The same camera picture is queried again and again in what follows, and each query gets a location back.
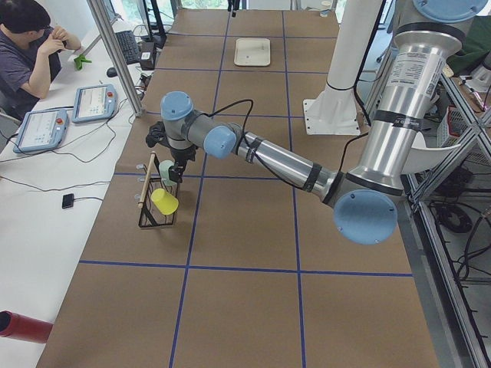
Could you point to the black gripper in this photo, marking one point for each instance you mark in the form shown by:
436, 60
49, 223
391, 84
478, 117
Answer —
181, 155

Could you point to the mint green cup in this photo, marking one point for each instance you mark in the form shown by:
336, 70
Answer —
164, 167

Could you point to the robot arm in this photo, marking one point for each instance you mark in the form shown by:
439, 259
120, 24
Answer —
364, 198

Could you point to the yellow cup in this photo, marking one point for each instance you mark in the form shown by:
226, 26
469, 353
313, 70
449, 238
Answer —
164, 201

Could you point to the white rabbit tray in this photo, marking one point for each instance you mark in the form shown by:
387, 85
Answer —
252, 52

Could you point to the far teach pendant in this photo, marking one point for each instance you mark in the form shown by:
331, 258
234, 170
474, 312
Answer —
94, 103

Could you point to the teach pendant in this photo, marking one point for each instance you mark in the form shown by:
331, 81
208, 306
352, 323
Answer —
94, 103
41, 130

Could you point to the small black device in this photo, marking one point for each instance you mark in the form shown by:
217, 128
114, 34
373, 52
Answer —
68, 201

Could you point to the computer mouse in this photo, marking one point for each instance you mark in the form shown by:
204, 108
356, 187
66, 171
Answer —
111, 72

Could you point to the black keyboard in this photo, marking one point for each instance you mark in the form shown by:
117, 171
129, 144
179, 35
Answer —
128, 46

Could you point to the near teach pendant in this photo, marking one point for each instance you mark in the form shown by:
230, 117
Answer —
41, 130

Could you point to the green clamp tool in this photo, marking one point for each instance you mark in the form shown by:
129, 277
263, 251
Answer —
79, 62

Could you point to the seated person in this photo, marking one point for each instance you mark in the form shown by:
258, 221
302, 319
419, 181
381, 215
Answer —
29, 54

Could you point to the red cylinder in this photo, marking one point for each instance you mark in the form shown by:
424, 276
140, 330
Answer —
20, 327

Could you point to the black wire cup rack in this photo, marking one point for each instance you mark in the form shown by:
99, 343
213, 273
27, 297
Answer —
150, 216

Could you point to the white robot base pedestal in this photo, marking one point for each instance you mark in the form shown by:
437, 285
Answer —
334, 111

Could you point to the aluminium frame post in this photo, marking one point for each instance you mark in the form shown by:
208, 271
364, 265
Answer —
101, 19

